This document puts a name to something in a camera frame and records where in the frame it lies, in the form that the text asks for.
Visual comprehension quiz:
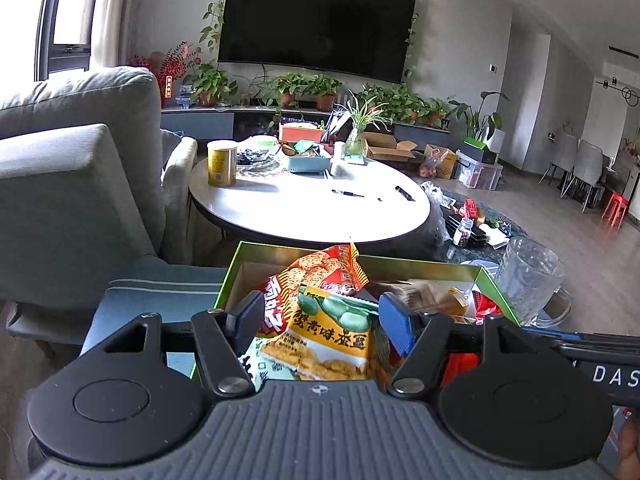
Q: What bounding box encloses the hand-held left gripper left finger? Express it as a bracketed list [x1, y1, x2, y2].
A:
[107, 290, 266, 397]

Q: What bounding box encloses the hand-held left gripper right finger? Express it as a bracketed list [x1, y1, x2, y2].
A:
[378, 292, 556, 396]

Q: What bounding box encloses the brown shiny packet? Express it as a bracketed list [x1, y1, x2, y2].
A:
[382, 280, 443, 315]

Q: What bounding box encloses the green cardboard box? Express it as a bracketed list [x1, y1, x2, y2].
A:
[190, 241, 521, 382]

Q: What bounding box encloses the teal snack packet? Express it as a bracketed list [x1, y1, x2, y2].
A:
[237, 337, 297, 392]

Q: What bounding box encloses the yellow bean snack packet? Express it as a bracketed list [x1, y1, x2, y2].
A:
[260, 285, 387, 384]

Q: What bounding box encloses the red yellow cracker packet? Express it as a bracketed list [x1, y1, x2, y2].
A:
[255, 242, 372, 339]

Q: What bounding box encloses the person's right hand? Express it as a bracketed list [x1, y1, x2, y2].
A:
[614, 412, 640, 478]

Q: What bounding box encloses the round white table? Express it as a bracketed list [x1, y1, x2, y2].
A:
[189, 152, 432, 249]

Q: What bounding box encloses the glass mug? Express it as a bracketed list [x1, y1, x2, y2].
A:
[497, 237, 574, 329]

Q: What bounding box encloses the yellow can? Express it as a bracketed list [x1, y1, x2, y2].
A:
[207, 140, 239, 189]

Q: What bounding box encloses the teal tray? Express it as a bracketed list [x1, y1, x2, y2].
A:
[287, 152, 334, 175]

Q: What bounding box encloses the red stool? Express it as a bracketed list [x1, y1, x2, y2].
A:
[601, 192, 630, 229]

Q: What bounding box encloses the clear plastic storage bin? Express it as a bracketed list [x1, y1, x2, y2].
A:
[455, 152, 504, 191]

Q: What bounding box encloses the open cardboard carton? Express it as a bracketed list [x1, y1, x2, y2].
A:
[364, 131, 419, 163]

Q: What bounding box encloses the orange box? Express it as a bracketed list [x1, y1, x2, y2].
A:
[278, 122, 326, 144]

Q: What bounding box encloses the green black box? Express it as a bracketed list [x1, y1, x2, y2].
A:
[462, 136, 499, 166]

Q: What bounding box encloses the spider plant in glass vase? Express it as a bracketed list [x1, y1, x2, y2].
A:
[335, 92, 392, 157]

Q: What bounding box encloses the grey television cabinet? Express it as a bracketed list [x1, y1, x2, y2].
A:
[161, 105, 453, 149]

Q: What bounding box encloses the grey dining chair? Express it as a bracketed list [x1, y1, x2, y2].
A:
[565, 140, 606, 214]
[540, 132, 579, 197]

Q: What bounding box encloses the tall plant in white pot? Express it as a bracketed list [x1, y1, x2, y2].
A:
[449, 91, 506, 154]

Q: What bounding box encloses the row of potted plants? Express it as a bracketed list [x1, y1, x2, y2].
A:
[357, 85, 457, 129]

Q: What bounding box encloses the grey sofa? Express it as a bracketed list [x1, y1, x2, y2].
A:
[0, 66, 199, 357]

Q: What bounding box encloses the potted green plant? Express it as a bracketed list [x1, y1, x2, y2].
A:
[305, 76, 344, 112]
[260, 74, 306, 109]

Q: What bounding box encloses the potted pothos plant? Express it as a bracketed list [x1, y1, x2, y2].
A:
[185, 62, 237, 109]

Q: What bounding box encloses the red berry plant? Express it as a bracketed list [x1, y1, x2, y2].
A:
[127, 45, 202, 109]

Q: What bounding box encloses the black television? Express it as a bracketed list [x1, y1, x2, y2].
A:
[217, 0, 418, 85]

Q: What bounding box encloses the window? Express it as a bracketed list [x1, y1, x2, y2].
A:
[35, 0, 104, 82]

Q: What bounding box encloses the black wall lamp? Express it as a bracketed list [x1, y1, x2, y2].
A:
[595, 75, 640, 109]

